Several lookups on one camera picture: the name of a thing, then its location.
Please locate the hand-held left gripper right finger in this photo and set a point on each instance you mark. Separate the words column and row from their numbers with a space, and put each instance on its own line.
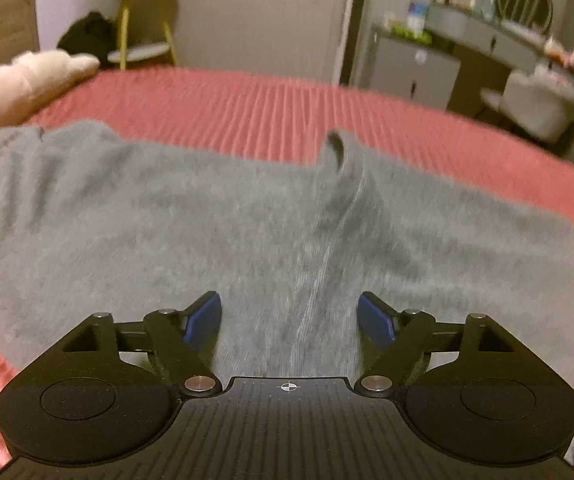
column 378, row 321

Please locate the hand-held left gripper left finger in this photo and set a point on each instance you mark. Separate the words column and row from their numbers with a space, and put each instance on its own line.
column 203, row 320

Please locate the grey sweat pants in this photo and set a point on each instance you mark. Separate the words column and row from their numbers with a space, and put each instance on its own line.
column 217, row 240

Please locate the pink ribbed blanket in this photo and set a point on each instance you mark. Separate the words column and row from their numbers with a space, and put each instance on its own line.
column 267, row 110

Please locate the grey cabinet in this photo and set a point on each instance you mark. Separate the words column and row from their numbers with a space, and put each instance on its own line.
column 412, row 75

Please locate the grey upholstered chair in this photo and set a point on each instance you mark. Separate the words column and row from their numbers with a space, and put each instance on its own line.
column 542, row 105

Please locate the green item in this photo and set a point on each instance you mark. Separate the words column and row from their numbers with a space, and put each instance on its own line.
column 412, row 34

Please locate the grey dressing table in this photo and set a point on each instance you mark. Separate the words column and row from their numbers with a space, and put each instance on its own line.
column 497, row 45

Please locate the black bag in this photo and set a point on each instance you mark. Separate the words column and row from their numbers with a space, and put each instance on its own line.
column 87, row 37

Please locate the blue and white box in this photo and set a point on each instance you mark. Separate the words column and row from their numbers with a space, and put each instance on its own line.
column 417, row 16

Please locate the yellow side table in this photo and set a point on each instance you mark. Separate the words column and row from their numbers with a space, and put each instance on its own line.
column 139, row 15

